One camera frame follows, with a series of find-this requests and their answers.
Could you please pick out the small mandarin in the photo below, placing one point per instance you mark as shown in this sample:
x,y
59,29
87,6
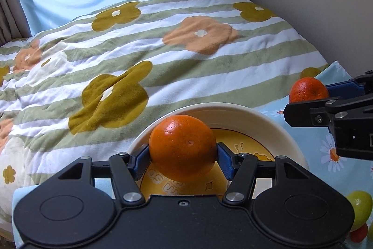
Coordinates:
x,y
307,89

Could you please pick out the brown curtain left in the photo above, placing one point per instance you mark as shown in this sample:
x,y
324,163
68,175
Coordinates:
x,y
14,24

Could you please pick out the large orange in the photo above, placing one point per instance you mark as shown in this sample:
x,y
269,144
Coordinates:
x,y
183,148

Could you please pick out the floral striped blanket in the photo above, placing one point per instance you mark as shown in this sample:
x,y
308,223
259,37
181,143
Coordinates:
x,y
90,87

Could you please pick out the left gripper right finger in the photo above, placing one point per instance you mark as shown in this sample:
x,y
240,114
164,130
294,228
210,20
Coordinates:
x,y
240,170

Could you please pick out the cream ceramic bowl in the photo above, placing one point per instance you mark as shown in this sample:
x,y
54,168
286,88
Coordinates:
x,y
242,130

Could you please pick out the red cherry tomato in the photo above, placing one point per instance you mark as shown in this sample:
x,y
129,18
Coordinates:
x,y
358,235

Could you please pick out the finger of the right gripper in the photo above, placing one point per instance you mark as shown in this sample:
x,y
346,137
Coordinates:
x,y
333,111
351,88

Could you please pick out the green apple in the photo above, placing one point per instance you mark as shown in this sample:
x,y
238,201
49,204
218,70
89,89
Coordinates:
x,y
361,202

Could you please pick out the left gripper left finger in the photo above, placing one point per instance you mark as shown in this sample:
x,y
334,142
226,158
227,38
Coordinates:
x,y
126,170

